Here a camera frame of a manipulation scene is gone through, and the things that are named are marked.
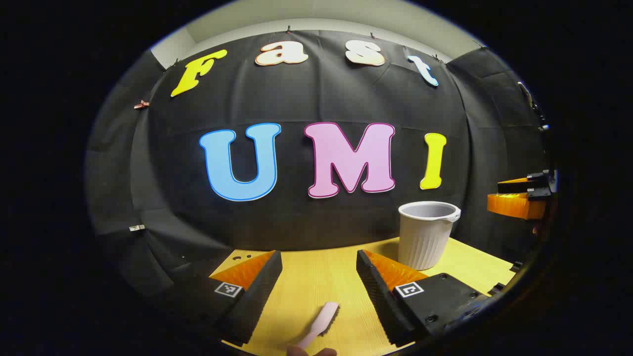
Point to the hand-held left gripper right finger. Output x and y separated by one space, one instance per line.
381 301

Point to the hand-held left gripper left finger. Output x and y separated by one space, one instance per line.
257 301

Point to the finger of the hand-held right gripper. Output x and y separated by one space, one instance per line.
517 206
519 186

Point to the small pink broom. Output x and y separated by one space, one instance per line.
324 319

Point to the white ribbed garbage bin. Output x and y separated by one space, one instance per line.
425 242

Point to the yellow wooden desktop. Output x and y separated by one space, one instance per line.
316 282

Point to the red cloth clip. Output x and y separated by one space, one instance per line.
141 104

